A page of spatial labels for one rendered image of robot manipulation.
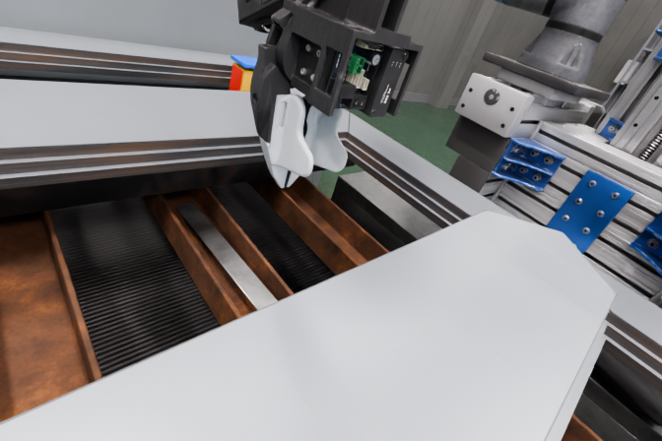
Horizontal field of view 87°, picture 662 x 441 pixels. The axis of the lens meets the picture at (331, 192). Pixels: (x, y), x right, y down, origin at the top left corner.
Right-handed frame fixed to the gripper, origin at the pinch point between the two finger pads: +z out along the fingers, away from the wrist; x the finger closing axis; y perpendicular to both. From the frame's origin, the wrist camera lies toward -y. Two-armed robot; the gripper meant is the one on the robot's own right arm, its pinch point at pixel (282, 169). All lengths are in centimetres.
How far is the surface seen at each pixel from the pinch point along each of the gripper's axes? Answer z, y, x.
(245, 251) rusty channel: 20.2, -9.5, 5.2
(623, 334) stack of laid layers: 6.9, 29.3, 27.5
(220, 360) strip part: 5.6, 11.4, -10.9
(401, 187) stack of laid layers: 8.1, -2.4, 27.1
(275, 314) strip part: 5.6, 10.1, -5.9
